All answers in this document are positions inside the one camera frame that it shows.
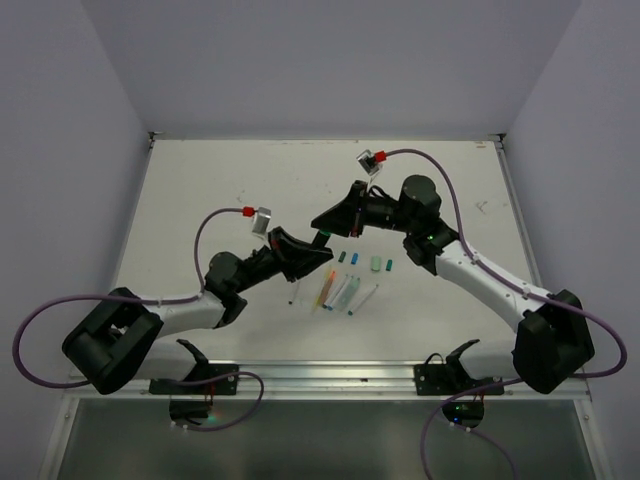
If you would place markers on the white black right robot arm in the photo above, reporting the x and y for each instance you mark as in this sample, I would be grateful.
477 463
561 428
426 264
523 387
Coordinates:
551 338

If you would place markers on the dark green capped marker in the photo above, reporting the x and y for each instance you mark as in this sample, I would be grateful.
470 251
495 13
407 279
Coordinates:
334 292

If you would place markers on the blue capped white marker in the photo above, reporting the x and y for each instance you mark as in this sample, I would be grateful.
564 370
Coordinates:
341 292

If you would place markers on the teal capped white marker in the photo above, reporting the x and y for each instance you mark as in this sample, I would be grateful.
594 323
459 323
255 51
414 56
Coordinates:
362 301

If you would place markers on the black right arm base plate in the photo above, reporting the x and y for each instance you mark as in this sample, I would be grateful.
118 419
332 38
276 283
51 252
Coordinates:
434 379

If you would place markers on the yellow slim highlighter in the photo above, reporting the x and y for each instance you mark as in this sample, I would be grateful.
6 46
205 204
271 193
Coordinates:
318 298

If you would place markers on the aluminium front rail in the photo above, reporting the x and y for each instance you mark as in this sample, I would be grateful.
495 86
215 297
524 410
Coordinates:
349 380

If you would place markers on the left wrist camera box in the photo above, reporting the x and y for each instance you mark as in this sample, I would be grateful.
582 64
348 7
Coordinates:
260 222

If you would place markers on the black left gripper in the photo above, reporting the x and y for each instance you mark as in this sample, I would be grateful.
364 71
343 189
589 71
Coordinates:
295 259

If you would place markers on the pale green translucent highlighter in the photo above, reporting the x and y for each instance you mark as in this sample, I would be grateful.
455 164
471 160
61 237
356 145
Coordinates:
349 293

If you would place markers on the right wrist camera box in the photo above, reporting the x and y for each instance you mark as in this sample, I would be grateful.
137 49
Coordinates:
372 162

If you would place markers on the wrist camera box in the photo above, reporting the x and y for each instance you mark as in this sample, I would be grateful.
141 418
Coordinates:
260 222
372 162

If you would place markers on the aluminium side rail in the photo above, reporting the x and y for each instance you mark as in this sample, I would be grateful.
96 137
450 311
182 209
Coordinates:
525 240

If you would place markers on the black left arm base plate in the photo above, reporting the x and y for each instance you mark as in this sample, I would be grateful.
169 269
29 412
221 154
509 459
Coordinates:
193 404

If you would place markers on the black green capped highlighter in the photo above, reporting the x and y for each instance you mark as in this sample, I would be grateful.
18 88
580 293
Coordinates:
321 239

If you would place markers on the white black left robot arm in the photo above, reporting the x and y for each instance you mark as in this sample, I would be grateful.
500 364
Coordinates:
125 337

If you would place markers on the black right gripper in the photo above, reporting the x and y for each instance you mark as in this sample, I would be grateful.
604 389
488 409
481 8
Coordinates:
349 213

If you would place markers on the orange brown highlighter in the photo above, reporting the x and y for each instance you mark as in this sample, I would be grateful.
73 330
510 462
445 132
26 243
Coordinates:
327 287

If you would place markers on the black capped whiteboard pen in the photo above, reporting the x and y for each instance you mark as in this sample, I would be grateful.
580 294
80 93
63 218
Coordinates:
294 292

